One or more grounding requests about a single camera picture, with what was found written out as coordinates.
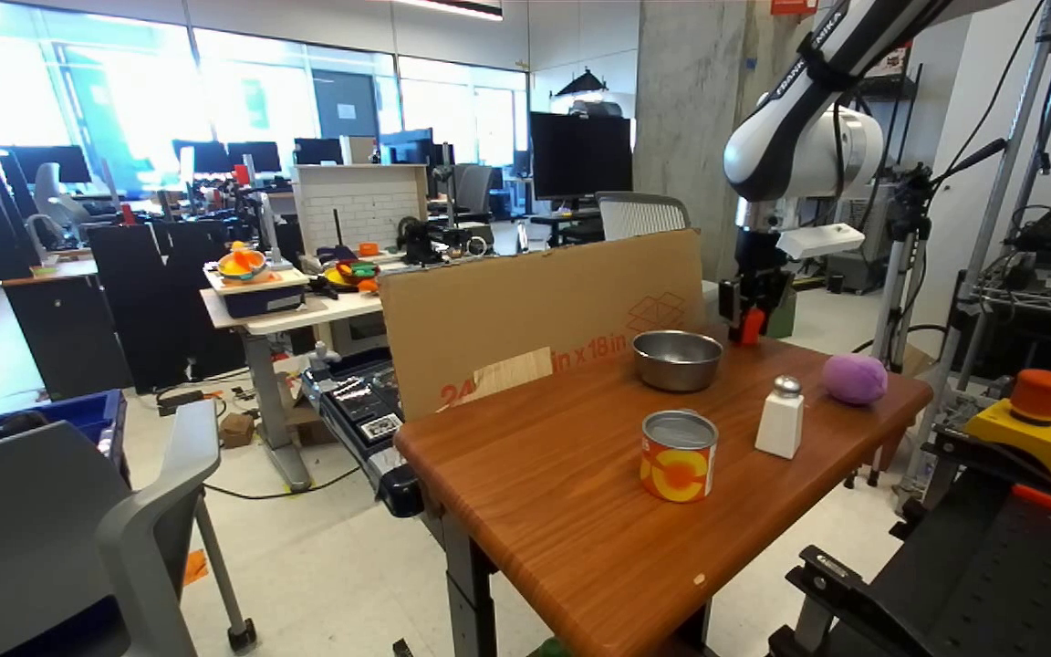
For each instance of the light grey chair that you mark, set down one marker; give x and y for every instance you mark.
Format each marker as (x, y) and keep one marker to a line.
(91, 562)

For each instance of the black breadboard table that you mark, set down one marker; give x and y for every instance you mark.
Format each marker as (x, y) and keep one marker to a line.
(968, 583)

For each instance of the black power strip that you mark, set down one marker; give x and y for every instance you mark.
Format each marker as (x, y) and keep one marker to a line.
(361, 404)

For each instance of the white salt shaker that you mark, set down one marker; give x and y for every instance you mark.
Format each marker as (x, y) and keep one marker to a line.
(783, 422)

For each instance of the black monitor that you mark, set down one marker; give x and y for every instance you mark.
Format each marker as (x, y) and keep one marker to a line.
(578, 156)

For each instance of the metal bowl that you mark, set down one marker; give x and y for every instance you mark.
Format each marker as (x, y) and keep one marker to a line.
(678, 360)

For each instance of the orange black clamp right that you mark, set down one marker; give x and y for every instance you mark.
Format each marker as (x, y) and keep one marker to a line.
(1033, 499)

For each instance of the purple plush ball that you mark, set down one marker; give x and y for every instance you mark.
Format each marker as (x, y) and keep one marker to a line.
(856, 377)

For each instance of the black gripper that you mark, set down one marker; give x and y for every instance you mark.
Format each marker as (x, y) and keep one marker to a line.
(754, 288)

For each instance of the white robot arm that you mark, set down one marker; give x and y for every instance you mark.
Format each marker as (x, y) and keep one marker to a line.
(803, 144)

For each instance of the tin can peach label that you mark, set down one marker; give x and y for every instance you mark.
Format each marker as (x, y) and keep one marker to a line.
(678, 455)

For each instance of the yellow emergency stop button box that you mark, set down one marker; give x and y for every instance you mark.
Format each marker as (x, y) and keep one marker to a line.
(1021, 416)

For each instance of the white background desk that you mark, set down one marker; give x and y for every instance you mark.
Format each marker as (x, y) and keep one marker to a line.
(257, 313)

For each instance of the cardboard panel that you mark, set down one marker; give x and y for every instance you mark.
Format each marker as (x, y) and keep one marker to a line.
(452, 325)

